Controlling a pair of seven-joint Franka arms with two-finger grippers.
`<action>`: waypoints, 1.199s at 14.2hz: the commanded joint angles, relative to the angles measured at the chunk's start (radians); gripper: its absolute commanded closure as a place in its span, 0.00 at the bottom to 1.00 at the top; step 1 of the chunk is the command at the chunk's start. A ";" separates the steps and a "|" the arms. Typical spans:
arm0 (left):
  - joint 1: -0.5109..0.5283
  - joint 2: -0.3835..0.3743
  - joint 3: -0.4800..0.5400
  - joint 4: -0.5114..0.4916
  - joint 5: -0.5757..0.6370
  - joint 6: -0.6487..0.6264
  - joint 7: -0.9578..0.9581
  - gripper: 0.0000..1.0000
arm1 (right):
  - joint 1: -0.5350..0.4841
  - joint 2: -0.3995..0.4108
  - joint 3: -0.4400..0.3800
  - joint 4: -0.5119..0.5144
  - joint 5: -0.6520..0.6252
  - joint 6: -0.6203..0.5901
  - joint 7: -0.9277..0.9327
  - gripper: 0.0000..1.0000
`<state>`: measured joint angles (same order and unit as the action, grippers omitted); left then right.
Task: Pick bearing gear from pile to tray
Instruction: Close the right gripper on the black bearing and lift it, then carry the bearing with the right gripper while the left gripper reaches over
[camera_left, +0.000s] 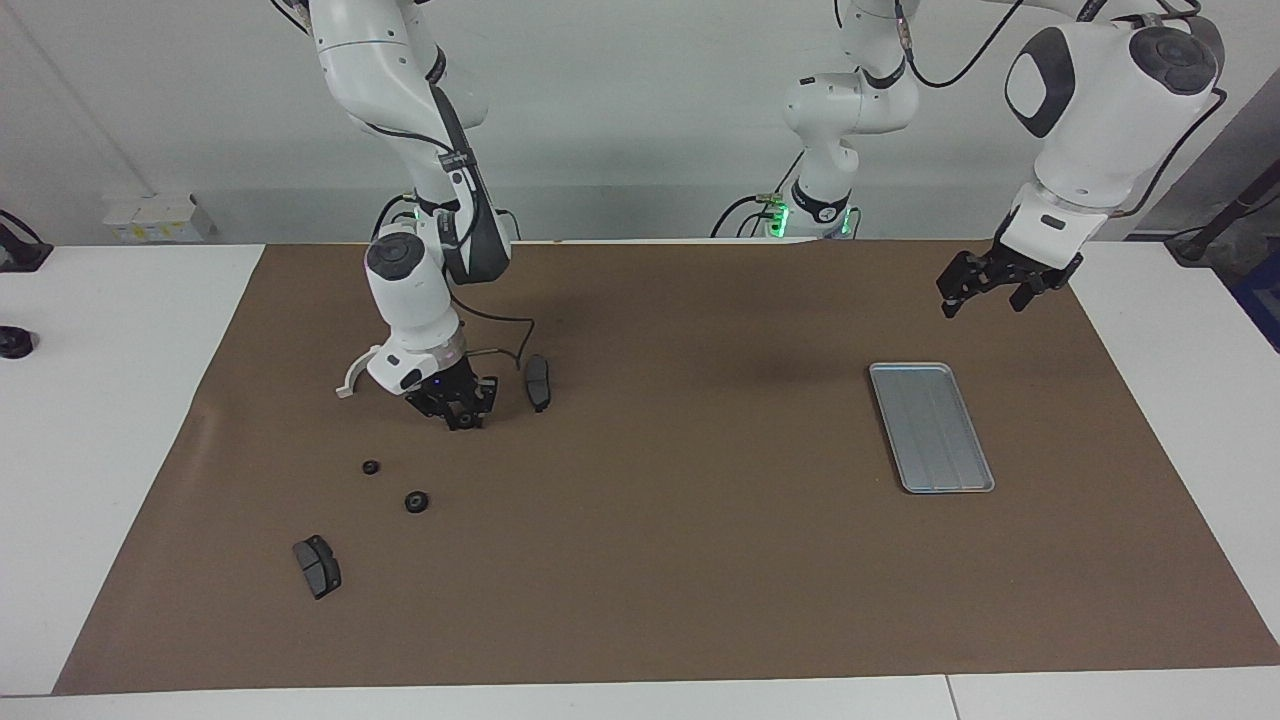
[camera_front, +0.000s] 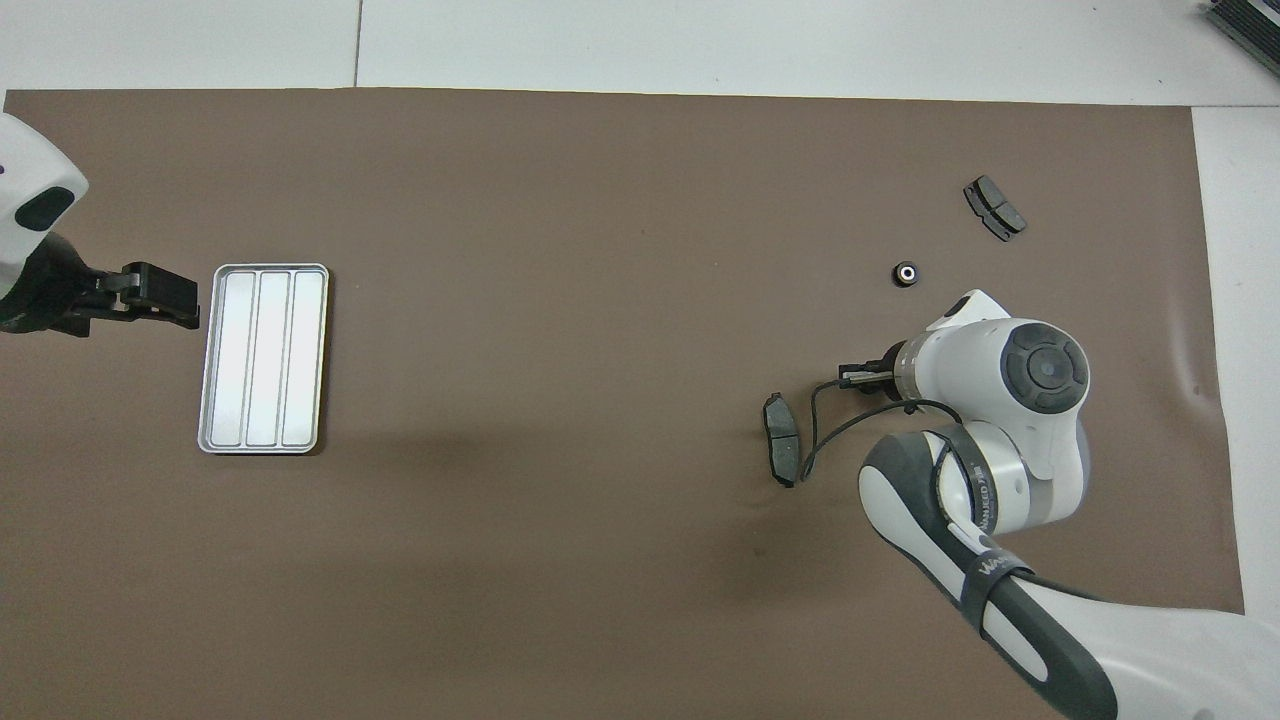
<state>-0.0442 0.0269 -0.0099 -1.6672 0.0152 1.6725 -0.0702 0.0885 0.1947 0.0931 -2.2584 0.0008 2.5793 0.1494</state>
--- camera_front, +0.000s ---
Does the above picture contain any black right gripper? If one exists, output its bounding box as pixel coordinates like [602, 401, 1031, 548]
[866, 345, 901, 399]

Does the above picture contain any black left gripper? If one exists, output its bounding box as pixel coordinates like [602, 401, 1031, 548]
[0, 232, 201, 338]

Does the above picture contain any silver metal tray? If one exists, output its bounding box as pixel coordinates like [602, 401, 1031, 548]
[198, 263, 330, 455]

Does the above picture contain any long dark brake pad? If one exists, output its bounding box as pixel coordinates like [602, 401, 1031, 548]
[763, 392, 804, 489]

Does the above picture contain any short dark brake pad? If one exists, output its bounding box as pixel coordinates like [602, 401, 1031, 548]
[963, 176, 1028, 242]

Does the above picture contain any brown table mat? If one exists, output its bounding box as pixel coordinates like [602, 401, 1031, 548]
[0, 88, 1246, 720]

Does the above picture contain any grey ribbed panel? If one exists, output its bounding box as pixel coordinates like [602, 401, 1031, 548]
[1205, 0, 1280, 76]

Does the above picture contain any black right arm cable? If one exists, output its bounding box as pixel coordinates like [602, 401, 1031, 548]
[800, 366, 966, 483]

